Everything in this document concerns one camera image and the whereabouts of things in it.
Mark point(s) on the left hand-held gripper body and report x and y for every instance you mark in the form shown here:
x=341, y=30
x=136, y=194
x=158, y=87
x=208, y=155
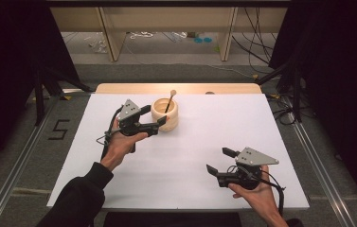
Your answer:
x=129, y=111

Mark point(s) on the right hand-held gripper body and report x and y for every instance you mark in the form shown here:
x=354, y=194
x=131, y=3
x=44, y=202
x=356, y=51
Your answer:
x=255, y=159

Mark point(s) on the cream ribbed cup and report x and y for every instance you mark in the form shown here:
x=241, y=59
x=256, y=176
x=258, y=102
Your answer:
x=169, y=123

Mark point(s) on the person's left hand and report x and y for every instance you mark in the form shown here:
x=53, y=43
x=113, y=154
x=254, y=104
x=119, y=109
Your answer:
x=121, y=148

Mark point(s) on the person's right hand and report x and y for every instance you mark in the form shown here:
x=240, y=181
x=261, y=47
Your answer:
x=261, y=198

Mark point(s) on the wooden table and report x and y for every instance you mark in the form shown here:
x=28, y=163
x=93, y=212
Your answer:
x=141, y=88

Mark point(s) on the white board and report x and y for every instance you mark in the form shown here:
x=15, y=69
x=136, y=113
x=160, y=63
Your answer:
x=182, y=151

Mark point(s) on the clear plastic wrapping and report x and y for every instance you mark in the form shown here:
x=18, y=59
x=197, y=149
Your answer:
x=97, y=44

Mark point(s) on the black tripod stand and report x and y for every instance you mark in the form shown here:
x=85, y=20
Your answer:
x=296, y=94
x=40, y=94

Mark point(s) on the blue round discs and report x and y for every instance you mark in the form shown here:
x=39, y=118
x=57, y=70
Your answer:
x=203, y=40

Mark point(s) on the beige wooden shelf unit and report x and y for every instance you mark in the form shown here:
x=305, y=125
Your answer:
x=173, y=19

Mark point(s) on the dark curtain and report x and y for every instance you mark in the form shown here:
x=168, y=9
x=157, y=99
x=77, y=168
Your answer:
x=5, y=63
x=340, y=78

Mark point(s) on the aluminium floor rail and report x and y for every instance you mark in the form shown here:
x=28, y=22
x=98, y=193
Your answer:
x=321, y=170
x=15, y=176

